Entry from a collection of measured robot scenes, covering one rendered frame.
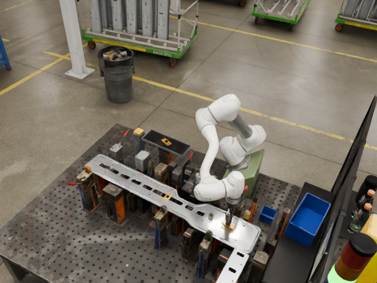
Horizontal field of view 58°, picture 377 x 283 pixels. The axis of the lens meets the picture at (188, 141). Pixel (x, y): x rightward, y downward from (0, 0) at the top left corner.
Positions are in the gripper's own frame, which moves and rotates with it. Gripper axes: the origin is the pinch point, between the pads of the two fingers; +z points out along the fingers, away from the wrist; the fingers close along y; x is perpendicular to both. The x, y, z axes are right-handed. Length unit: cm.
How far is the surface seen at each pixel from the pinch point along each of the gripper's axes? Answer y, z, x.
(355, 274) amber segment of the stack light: 66, -91, 58
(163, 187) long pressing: -6, 6, -54
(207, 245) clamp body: 22.4, 1.9, -3.6
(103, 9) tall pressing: -334, 39, -401
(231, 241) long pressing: 9.0, 6.5, 7.2
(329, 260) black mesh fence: 33, -48, 56
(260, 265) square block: 16.8, 3.8, 28.7
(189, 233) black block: 17.0, 7.3, -18.7
